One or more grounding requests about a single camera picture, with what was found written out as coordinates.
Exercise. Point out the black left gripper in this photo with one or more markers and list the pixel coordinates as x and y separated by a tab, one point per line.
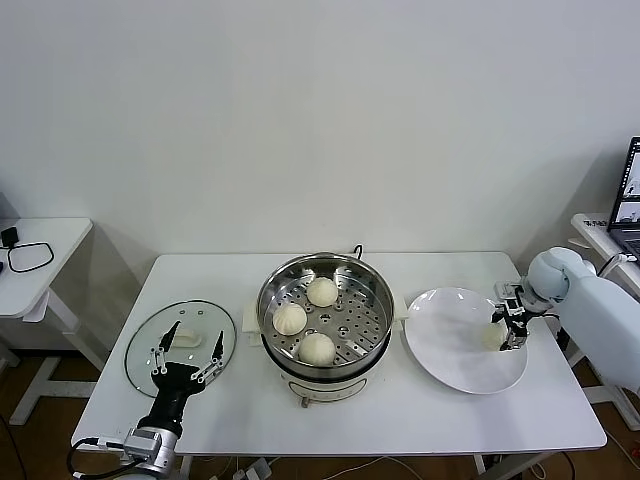
177	382

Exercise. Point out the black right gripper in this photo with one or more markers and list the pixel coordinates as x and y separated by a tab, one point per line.
516	321

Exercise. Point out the white steamed baozi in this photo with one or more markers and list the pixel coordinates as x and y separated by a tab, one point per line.
317	348
290	320
491	337
321	291

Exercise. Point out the round glass pot lid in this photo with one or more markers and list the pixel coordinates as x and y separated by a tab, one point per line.
145	360

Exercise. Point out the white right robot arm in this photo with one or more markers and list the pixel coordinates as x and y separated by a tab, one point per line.
595	310

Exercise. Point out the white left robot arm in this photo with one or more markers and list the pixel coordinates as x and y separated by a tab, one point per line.
167	450

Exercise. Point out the stainless steel steamer basket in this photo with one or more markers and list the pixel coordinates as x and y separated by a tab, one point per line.
365	320

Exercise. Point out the white round plate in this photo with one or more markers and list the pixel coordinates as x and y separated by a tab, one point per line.
450	345

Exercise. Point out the white laptop side table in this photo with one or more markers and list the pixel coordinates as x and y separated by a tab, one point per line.
592	232

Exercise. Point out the white electric cooker base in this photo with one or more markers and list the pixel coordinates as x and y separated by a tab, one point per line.
325	391

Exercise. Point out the white floor power strip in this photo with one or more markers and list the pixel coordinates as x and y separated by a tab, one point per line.
255	471

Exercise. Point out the open grey laptop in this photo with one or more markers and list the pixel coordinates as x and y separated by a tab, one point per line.
627	200

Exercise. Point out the small black adapter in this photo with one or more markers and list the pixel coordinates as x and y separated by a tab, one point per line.
10	236

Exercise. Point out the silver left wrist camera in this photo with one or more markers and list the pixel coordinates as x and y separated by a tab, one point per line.
142	444

